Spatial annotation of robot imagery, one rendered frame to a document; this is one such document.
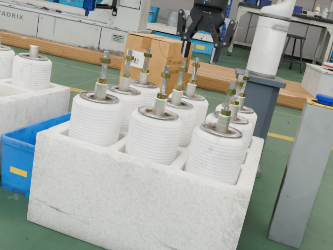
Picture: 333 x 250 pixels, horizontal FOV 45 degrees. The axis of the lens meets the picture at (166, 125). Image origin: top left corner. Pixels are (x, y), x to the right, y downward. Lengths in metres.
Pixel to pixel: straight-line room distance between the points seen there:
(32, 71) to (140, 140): 0.45
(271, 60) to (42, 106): 0.66
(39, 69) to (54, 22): 1.90
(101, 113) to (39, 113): 0.35
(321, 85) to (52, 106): 2.06
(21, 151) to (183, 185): 0.37
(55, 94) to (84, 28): 1.82
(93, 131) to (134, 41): 1.29
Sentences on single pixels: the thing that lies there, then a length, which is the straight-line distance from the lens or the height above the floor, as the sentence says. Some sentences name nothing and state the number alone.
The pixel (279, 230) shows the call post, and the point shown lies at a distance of 0.94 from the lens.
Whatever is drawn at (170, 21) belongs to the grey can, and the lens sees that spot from 5.53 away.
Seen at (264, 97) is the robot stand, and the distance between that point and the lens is 1.24.
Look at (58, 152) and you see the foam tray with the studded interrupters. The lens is 0.75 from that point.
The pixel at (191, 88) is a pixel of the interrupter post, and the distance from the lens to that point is 0.94.
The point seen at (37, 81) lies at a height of 0.20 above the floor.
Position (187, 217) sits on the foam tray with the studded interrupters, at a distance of 0.69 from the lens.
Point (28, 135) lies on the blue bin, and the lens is 0.99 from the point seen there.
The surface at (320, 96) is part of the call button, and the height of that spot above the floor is 0.33.
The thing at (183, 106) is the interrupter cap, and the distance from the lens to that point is 0.83.
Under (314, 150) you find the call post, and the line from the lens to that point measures 0.88.
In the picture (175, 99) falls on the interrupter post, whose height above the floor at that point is 0.26.
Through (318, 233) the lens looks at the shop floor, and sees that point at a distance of 1.06.
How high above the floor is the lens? 0.43
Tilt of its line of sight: 15 degrees down
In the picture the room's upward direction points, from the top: 12 degrees clockwise
